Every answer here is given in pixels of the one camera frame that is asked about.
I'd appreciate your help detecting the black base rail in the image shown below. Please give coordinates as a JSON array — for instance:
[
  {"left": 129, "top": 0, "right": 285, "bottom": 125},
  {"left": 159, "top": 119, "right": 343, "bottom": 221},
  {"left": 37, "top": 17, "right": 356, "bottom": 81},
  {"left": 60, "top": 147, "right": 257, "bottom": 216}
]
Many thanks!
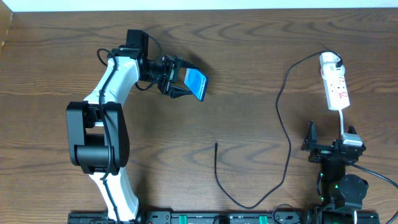
[{"left": 67, "top": 210, "right": 381, "bottom": 224}]

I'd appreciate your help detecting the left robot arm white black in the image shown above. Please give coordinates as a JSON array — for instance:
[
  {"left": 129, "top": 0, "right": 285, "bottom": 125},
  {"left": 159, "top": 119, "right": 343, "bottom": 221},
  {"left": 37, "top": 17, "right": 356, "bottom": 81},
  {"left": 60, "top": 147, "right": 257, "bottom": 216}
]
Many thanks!
[{"left": 66, "top": 45, "right": 209, "bottom": 223}]

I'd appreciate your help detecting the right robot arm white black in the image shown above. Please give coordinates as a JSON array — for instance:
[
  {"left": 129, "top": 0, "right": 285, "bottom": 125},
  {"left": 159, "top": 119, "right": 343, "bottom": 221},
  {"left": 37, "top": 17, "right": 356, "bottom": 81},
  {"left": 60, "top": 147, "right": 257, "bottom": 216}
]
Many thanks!
[{"left": 301, "top": 121, "right": 369, "bottom": 223}]

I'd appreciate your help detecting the black USB charging cable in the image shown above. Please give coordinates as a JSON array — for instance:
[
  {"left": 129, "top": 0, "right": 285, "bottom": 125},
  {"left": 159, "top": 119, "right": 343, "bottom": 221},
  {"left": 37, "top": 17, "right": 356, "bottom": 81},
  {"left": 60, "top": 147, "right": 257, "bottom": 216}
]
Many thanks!
[{"left": 213, "top": 49, "right": 344, "bottom": 210}]

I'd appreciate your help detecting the white power strip cord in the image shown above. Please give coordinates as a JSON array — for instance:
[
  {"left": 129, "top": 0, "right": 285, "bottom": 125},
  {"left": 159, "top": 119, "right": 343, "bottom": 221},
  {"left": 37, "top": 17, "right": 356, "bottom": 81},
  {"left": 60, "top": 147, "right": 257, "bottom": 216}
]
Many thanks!
[{"left": 338, "top": 108, "right": 345, "bottom": 136}]

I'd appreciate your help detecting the Galaxy smartphone blue screen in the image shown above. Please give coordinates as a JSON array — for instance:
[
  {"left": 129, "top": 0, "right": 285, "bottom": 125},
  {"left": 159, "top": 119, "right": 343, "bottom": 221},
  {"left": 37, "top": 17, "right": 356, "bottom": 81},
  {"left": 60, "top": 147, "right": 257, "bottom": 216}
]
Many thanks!
[{"left": 184, "top": 68, "right": 209, "bottom": 101}]

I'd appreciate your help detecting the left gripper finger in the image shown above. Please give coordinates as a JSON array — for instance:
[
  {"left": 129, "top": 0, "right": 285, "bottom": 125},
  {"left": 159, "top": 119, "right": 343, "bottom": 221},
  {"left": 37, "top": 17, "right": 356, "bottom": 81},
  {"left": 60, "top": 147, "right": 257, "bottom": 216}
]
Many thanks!
[
  {"left": 178, "top": 57, "right": 199, "bottom": 69},
  {"left": 170, "top": 85, "right": 192, "bottom": 99}
]

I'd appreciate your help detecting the white power strip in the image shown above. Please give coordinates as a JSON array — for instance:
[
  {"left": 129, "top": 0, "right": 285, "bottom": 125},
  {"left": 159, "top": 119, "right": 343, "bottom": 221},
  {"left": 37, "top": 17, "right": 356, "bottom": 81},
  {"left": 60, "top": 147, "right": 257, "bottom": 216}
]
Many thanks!
[{"left": 320, "top": 63, "right": 350, "bottom": 111}]

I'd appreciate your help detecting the white USB wall charger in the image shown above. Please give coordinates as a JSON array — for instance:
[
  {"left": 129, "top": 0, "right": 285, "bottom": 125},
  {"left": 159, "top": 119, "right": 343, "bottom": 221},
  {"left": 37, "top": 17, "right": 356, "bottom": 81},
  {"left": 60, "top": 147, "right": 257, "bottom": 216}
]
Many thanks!
[{"left": 319, "top": 51, "right": 343, "bottom": 68}]

